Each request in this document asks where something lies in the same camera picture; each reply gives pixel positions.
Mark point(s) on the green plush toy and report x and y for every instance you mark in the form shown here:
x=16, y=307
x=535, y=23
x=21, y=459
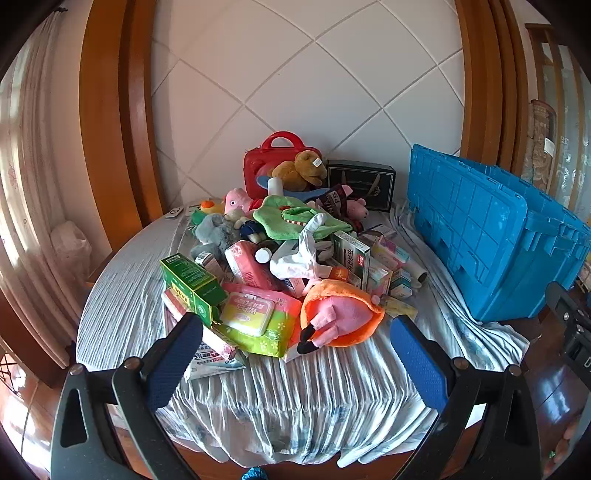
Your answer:
x=277, y=217

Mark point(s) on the green white medicine box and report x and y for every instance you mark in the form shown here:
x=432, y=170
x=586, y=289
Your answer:
x=351, y=254

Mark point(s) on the white cloth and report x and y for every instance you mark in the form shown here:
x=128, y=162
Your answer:
x=300, y=263

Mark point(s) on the orange pink plush toy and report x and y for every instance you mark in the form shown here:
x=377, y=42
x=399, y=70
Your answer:
x=323, y=290

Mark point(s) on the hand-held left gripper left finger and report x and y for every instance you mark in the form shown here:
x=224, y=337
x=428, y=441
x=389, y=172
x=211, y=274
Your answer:
x=178, y=364

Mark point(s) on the white teal small box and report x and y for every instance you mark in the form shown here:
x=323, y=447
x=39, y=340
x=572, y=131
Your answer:
x=400, y=282

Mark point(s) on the red carry case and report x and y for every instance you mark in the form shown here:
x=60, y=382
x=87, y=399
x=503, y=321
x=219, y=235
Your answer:
x=258, y=168

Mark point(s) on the black printed box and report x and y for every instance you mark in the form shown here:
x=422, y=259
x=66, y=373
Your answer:
x=369, y=184

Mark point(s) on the brown teddy bear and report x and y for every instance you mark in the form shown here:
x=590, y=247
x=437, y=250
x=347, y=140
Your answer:
x=302, y=168

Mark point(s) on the yellow rubber duck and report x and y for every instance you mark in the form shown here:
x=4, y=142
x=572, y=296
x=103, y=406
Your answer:
x=212, y=206

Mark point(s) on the blue plastic crate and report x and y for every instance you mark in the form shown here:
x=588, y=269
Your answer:
x=471, y=221

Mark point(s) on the pink plush dark clothing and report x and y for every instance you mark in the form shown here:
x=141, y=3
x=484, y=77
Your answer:
x=358, y=207

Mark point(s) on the green wet wipes pack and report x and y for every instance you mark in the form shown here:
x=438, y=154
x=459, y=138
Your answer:
x=272, y=337

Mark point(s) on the white remote control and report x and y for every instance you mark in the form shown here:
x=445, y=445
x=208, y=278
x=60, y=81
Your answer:
x=173, y=213

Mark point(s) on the grey striped tablecloth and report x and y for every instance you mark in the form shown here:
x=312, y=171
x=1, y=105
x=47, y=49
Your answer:
x=300, y=401

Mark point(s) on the pink flowered tissue pack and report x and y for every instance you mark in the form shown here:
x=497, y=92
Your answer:
x=244, y=265

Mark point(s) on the white plastic bag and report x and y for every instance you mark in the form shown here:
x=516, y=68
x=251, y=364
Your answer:
x=69, y=249

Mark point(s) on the wooden door frame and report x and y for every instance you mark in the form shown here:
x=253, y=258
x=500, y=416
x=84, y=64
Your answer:
x=120, y=115
x=485, y=69

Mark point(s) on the patterned curtain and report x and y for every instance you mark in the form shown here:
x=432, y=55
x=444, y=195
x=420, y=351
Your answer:
x=545, y=138

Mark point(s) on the white plastic bottle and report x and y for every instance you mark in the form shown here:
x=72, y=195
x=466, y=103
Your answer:
x=275, y=187

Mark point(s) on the brown bottle white cap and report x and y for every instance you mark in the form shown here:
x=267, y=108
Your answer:
x=263, y=254

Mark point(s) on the grey plush toy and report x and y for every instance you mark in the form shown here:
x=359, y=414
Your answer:
x=217, y=230

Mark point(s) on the round wooden desktop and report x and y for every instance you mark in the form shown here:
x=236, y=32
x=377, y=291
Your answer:
x=524, y=328

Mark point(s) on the pink pig plush toy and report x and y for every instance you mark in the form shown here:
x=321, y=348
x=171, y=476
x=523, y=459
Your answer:
x=238, y=198

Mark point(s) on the yellow flat box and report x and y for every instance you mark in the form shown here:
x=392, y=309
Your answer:
x=399, y=308

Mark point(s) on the pink flat box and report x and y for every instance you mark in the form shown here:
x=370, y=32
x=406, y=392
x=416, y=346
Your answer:
x=178, y=302

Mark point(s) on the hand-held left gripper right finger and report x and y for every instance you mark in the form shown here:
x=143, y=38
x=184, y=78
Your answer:
x=418, y=364

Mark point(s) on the pale curtain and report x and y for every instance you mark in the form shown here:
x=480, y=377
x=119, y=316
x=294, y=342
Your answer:
x=27, y=184

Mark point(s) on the blue plastic scoop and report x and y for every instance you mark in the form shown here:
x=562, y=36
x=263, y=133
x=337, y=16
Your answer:
x=318, y=193

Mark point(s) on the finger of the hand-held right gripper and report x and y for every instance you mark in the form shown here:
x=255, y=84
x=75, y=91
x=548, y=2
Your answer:
x=577, y=310

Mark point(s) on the small white roll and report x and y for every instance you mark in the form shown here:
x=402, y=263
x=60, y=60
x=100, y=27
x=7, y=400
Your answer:
x=419, y=277

